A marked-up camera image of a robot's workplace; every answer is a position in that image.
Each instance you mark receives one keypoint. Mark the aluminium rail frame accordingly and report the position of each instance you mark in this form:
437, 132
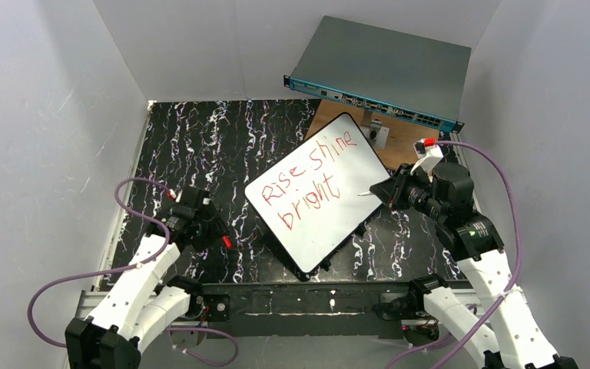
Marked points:
285, 308

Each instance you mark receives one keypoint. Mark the metal bracket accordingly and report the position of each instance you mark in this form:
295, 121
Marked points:
374, 130

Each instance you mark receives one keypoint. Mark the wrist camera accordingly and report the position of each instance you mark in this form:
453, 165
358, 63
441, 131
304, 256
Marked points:
191, 197
429, 155

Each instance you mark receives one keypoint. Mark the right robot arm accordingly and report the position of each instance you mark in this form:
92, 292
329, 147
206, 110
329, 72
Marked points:
506, 335

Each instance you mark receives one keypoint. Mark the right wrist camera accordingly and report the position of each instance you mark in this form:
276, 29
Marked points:
429, 155

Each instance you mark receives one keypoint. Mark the wooden board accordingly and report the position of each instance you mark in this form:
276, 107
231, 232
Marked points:
401, 138

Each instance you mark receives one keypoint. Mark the red marker cap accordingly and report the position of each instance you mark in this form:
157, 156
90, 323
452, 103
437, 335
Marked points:
227, 242

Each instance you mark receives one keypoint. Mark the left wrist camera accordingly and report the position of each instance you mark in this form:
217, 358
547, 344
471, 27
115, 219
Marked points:
191, 197

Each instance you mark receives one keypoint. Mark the white whiteboard black frame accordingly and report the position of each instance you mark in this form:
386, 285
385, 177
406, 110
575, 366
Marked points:
308, 199

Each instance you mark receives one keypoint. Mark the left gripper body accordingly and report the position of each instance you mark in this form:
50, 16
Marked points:
207, 224

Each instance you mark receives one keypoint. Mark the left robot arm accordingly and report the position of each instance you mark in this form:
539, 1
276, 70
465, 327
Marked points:
141, 306

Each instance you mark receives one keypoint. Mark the blue network switch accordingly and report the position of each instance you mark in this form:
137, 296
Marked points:
409, 77

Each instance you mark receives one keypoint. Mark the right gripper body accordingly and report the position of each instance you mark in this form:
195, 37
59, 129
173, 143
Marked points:
402, 188

